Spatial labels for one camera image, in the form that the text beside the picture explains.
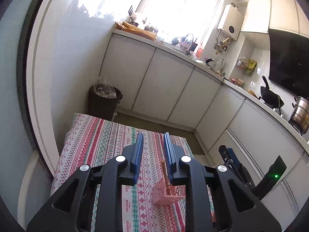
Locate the white water heater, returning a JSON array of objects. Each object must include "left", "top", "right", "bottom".
[{"left": 217, "top": 3, "right": 244, "bottom": 41}]

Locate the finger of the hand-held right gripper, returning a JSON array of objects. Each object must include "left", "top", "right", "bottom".
[
  {"left": 218, "top": 145, "right": 236, "bottom": 174},
  {"left": 228, "top": 148, "right": 254, "bottom": 190}
]

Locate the dark brown trash bin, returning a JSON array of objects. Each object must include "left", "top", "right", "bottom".
[{"left": 88, "top": 84, "right": 123, "bottom": 122}]

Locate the steel steamer pot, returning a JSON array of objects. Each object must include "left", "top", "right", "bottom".
[{"left": 288, "top": 96, "right": 309, "bottom": 134}]

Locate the clear plastic trash bag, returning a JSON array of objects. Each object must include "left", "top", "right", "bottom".
[{"left": 93, "top": 77, "right": 119, "bottom": 99}]

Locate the tan wooden chopstick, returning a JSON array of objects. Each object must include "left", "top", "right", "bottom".
[{"left": 162, "top": 159, "right": 167, "bottom": 191}]

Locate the white three-door base cabinet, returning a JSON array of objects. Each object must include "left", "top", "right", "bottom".
[{"left": 99, "top": 34, "right": 224, "bottom": 130}]

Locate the pink plastic lattice basket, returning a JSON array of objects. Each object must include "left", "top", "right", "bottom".
[{"left": 152, "top": 178, "right": 187, "bottom": 206}]

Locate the brown paper bag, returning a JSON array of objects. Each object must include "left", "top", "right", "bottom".
[{"left": 115, "top": 21, "right": 157, "bottom": 41}]

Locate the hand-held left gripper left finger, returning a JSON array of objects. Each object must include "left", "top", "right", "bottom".
[{"left": 26, "top": 132, "right": 144, "bottom": 232}]

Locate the black range hood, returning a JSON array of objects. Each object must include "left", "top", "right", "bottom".
[{"left": 268, "top": 28, "right": 309, "bottom": 99}]

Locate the black wok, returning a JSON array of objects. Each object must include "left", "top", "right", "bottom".
[{"left": 259, "top": 76, "right": 285, "bottom": 109}]

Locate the white upper cabinet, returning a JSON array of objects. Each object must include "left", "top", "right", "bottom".
[{"left": 240, "top": 0, "right": 309, "bottom": 39}]

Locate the patterned striped cloth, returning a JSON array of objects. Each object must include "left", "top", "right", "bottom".
[{"left": 49, "top": 112, "right": 215, "bottom": 232}]

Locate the kitchen window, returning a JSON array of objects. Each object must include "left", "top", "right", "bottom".
[{"left": 135, "top": 0, "right": 226, "bottom": 44}]

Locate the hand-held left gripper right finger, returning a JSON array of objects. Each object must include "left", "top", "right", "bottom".
[{"left": 163, "top": 132, "right": 282, "bottom": 232}]

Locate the yellow green hanging bag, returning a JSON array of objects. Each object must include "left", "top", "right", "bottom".
[{"left": 245, "top": 59, "right": 257, "bottom": 76}]

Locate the white kettle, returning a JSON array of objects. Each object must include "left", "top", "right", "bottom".
[{"left": 215, "top": 58, "right": 226, "bottom": 73}]

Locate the white base cabinet with drawers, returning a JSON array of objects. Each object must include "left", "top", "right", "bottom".
[{"left": 195, "top": 82, "right": 309, "bottom": 223}]

